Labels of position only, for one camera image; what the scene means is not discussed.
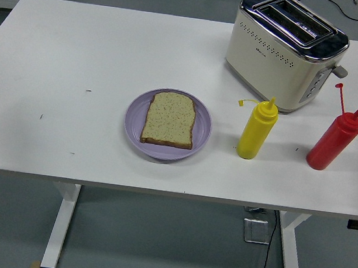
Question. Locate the white table leg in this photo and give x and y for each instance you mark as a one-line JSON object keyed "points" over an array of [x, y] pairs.
{"points": [[60, 224], [292, 252]]}

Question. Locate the red squeeze bottle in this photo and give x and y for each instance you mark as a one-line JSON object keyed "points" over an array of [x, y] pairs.
{"points": [[331, 143]]}

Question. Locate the bread slice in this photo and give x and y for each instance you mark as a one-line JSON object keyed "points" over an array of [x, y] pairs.
{"points": [[169, 119]]}

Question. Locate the yellow squeeze bottle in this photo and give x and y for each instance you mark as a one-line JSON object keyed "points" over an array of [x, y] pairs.
{"points": [[255, 133]]}

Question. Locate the purple plate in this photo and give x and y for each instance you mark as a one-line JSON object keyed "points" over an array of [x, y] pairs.
{"points": [[134, 125]]}

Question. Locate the metal floor socket plate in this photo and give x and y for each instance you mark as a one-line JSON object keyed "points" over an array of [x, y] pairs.
{"points": [[255, 231]]}

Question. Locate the cream and chrome toaster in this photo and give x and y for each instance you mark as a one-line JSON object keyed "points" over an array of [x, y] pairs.
{"points": [[265, 66]]}

